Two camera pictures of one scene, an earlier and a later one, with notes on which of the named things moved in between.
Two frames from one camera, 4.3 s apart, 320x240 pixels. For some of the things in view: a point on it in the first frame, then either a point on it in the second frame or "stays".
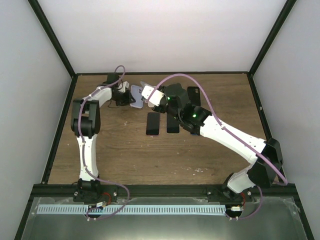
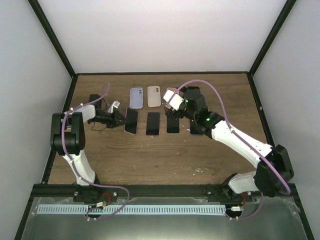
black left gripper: [127, 99] -> [115, 121]
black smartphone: [172, 124] stays
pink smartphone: [153, 123] stays
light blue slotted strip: [83, 209] stays
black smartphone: [143, 84] -> [131, 125]
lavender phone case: [136, 92] stays
